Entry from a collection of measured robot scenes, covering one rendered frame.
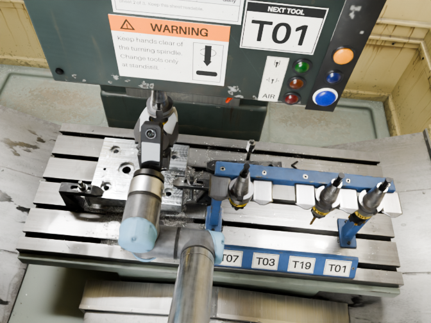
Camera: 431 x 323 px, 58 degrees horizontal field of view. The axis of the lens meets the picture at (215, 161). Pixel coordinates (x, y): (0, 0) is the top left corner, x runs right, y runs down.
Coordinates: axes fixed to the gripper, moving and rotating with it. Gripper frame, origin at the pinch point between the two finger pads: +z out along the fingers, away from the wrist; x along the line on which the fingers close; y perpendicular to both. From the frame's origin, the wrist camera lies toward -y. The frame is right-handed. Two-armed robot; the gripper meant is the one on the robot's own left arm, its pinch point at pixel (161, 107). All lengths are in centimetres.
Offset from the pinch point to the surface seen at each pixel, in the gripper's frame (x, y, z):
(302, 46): 24, -40, -22
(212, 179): 14.4, 12.1, -12.0
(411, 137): 96, 51, 40
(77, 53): -6.7, -35.1, -21.4
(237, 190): 20.7, 9.4, -15.8
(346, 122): 80, 76, 67
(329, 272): 53, 41, -23
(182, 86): 8.1, -30.6, -21.5
